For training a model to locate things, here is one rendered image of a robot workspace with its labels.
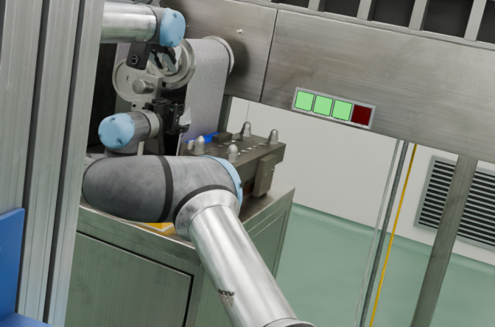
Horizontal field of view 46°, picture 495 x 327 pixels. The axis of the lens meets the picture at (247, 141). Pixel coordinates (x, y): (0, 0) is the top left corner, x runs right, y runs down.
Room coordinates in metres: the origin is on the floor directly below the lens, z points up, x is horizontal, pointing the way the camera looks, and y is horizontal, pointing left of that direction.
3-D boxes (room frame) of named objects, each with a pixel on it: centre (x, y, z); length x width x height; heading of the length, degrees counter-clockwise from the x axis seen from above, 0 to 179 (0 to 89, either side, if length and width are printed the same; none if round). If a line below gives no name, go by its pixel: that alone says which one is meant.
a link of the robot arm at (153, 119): (1.38, 0.26, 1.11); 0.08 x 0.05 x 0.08; 69
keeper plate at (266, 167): (1.65, -0.07, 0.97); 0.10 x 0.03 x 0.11; 159
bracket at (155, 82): (1.56, 0.29, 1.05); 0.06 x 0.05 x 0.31; 159
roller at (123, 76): (1.74, 0.31, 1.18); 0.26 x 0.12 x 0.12; 159
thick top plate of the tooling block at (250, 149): (1.67, 0.02, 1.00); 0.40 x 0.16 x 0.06; 159
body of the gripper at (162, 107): (1.45, 0.23, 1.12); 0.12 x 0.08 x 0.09; 159
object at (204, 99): (1.68, 0.15, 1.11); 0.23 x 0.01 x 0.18; 159
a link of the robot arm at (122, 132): (1.31, 0.28, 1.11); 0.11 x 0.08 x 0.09; 159
